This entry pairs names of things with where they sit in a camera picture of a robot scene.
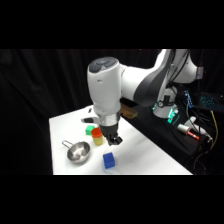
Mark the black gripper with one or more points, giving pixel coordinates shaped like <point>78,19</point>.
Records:
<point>108,129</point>

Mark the red and white pen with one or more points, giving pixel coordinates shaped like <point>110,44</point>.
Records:
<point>194,135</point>

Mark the small green light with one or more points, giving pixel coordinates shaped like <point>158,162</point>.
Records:
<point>172,116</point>

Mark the orange and yellow cup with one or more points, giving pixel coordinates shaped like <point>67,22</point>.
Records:
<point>97,138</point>

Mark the black curtain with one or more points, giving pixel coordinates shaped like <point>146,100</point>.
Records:
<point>33,86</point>

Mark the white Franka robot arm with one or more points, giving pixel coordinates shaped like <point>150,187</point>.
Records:
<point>103,90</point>

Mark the flat black object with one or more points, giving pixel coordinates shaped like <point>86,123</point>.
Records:
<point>87,120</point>

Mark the blue circuit board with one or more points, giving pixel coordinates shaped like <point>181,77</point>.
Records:
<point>189,98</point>

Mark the blue cube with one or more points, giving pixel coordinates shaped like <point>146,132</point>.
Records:
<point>109,160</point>

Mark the green cube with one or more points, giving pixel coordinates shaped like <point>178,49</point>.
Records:
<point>89,130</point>

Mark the backlit keyboard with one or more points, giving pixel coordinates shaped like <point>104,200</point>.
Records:
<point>210,101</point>

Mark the brown wooden block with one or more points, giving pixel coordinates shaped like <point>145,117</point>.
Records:
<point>129,112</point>

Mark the white cylinder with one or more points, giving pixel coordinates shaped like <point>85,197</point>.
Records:
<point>182,128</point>

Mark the steel saucepan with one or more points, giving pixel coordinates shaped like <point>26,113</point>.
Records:
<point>78,152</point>

